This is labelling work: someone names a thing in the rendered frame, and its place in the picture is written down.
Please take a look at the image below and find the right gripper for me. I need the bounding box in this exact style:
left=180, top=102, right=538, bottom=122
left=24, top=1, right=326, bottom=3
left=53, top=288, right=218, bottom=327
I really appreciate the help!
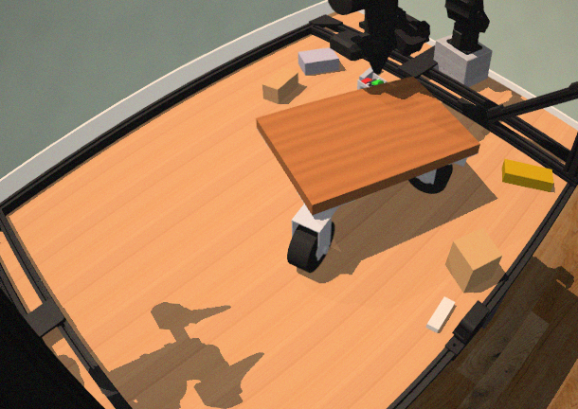
left=330, top=5, right=403, bottom=75

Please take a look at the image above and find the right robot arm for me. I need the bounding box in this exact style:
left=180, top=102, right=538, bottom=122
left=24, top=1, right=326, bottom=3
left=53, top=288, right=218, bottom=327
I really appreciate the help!
left=328, top=0, right=490, bottom=57

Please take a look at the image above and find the yellow rectangular block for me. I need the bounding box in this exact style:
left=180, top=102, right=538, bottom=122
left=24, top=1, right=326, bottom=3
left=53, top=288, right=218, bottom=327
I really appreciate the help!
left=502, top=159, right=553, bottom=192

